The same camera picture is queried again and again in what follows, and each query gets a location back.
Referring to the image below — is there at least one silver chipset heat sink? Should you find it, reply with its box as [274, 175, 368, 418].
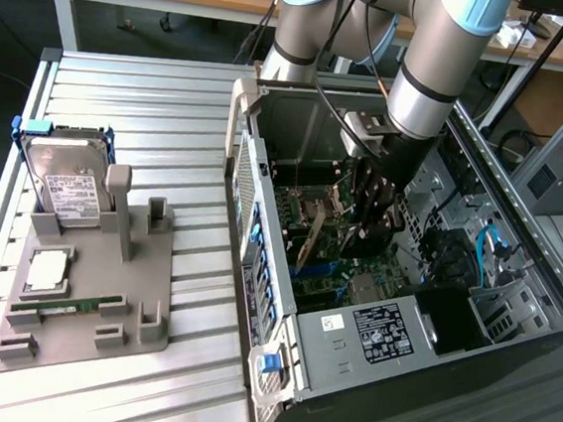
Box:
[350, 272, 387, 305]

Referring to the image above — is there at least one blue wire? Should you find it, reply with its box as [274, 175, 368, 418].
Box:
[471, 222, 515, 294]

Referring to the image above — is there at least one hard disk blue caddy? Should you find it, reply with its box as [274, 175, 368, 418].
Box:
[1, 114, 121, 233]

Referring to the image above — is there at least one black coiled cable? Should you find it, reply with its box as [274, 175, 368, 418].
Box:
[494, 126, 539, 170]

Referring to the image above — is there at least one green RAM stick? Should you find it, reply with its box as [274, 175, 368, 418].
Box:
[11, 286, 123, 323]

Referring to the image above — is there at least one open metal PC case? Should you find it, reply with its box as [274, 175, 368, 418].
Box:
[199, 69, 563, 422]

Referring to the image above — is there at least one black RAM stick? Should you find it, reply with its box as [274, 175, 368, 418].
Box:
[285, 226, 311, 252]

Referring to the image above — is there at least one green graphics card black fan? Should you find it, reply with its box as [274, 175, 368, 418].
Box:
[294, 203, 398, 278]

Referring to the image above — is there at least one metal socket cover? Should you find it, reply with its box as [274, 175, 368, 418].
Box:
[329, 168, 361, 214]

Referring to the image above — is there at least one black monitor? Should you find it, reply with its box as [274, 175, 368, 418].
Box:
[515, 0, 563, 41]

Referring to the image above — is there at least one grey case handle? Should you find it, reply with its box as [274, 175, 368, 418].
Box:
[223, 76, 266, 163]
[246, 340, 300, 410]

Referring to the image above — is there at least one grey power supply unit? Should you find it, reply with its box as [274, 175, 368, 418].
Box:
[288, 285, 447, 404]

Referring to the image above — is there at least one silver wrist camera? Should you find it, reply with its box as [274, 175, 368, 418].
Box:
[340, 109, 396, 158]

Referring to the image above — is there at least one silver CPU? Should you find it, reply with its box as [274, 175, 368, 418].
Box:
[24, 247, 72, 296]

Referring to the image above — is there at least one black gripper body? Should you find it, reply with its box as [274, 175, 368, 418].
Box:
[376, 129, 441, 198]

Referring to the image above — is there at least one blue case latch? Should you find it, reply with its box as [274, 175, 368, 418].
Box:
[255, 351, 283, 374]

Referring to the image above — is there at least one green motherboard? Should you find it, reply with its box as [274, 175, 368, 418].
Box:
[251, 157, 419, 324]

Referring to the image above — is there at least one black stand pole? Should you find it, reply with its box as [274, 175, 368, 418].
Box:
[476, 0, 563, 147]

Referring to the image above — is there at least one white box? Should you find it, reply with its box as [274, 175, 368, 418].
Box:
[495, 20, 538, 51]

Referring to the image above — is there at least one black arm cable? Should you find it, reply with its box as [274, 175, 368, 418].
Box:
[225, 0, 400, 160]

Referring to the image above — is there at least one CPU socket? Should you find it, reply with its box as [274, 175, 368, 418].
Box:
[294, 182, 345, 227]

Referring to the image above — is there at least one grey plastic parts rack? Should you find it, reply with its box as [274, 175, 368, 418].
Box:
[0, 153, 187, 390]

